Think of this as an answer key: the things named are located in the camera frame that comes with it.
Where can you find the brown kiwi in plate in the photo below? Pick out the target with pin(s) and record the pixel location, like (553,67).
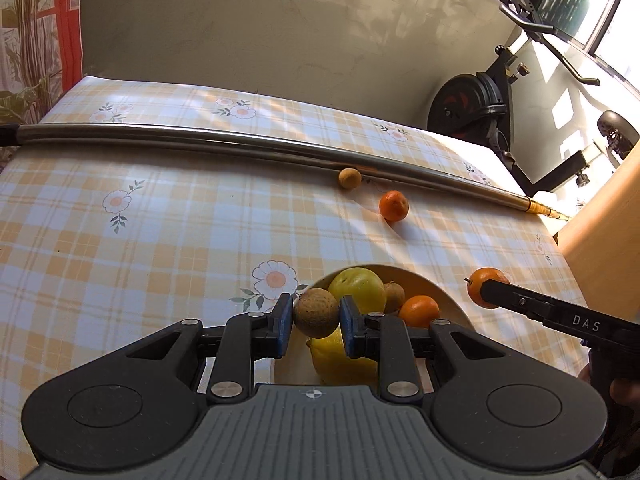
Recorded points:
(395,297)

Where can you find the wooden side furniture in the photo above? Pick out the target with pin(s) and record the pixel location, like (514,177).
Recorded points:
(601,244)

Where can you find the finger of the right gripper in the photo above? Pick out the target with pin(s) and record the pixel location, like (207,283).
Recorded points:
(580,322)

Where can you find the brown kiwi by pole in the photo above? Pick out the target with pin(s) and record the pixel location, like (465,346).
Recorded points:
(349,178)

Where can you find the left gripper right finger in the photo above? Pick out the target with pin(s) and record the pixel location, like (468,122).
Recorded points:
(384,339)

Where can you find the tangerine plate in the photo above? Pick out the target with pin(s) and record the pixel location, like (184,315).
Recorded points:
(419,311)

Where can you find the red floral curtain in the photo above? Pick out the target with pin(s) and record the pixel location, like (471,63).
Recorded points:
(41,56)

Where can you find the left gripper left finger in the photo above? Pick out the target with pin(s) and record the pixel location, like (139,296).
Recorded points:
(245,339)

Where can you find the long metal pole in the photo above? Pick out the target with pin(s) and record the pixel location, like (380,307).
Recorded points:
(269,148)

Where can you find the brown kiwi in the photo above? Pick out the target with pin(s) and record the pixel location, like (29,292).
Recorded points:
(316,320)
(349,178)
(395,297)

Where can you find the person's right hand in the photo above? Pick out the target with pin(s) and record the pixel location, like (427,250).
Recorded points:
(626,393)

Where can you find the plaid floral tablecloth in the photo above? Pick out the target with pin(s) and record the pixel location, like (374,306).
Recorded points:
(101,245)

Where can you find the large yellow lemon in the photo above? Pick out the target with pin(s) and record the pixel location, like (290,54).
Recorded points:
(328,356)

